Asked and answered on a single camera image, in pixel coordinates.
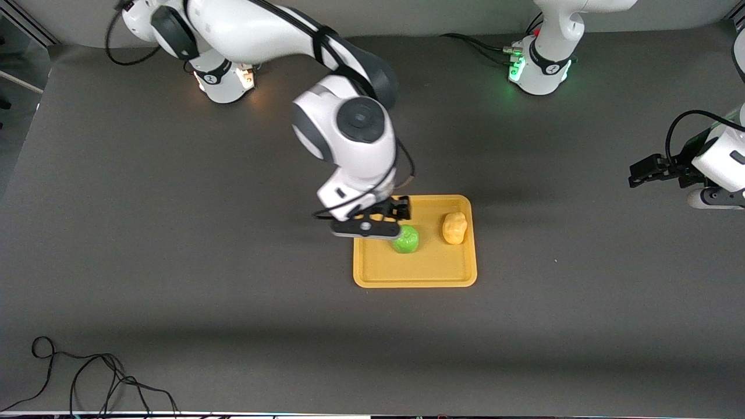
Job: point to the green apple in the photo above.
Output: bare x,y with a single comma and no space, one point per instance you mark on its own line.
406,240

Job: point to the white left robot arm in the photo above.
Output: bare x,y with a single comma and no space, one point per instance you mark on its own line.
547,64

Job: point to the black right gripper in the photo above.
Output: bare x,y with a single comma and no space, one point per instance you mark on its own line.
389,209

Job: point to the yellow potato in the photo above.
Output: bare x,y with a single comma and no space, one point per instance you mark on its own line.
454,228

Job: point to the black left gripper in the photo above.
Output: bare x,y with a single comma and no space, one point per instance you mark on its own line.
682,167

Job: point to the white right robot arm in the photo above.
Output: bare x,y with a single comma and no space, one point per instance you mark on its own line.
349,134

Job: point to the yellow plastic tray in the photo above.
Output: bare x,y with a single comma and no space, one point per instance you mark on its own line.
419,267

